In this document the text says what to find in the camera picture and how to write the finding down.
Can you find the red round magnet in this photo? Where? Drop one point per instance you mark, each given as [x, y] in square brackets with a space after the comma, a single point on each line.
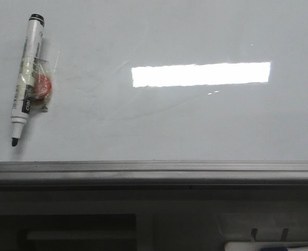
[43, 86]

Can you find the white black whiteboard marker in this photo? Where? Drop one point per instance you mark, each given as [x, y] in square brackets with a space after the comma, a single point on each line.
[26, 77]

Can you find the grey metal hook left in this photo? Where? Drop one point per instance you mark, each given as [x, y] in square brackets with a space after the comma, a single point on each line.
[253, 234]

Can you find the grey metal hook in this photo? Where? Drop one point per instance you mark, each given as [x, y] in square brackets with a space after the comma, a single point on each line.
[253, 234]
[284, 235]

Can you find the grey metal hook middle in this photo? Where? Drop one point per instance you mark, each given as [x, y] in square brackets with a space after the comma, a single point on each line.
[284, 235]

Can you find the white whiteboard with aluminium frame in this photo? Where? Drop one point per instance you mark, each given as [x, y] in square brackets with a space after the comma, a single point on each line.
[160, 92]

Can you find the dark recessed drawer handle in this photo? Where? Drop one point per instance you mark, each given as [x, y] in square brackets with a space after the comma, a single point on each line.
[68, 232]

